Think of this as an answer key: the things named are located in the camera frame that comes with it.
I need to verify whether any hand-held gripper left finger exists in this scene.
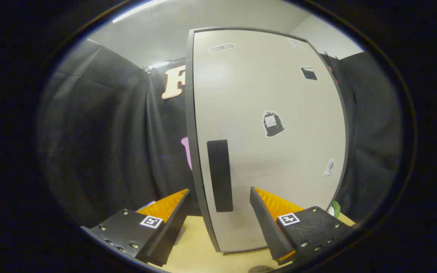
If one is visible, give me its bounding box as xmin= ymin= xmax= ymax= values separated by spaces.
xmin=90 ymin=188 xmax=190 ymax=267

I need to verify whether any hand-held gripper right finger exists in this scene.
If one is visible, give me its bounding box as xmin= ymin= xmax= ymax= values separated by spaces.
xmin=250 ymin=187 xmax=355 ymax=266

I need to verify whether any black door handle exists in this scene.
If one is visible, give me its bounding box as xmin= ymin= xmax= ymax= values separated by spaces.
xmin=207 ymin=140 xmax=234 ymax=213

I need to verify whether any dark grey shoe cabinet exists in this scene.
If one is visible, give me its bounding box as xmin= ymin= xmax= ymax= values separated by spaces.
xmin=185 ymin=26 xmax=352 ymax=254

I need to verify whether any black backdrop cloth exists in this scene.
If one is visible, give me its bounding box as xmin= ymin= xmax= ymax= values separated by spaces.
xmin=38 ymin=38 xmax=405 ymax=228

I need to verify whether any ceiling light panel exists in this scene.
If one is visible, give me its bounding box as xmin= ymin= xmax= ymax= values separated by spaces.
xmin=146 ymin=61 xmax=173 ymax=71

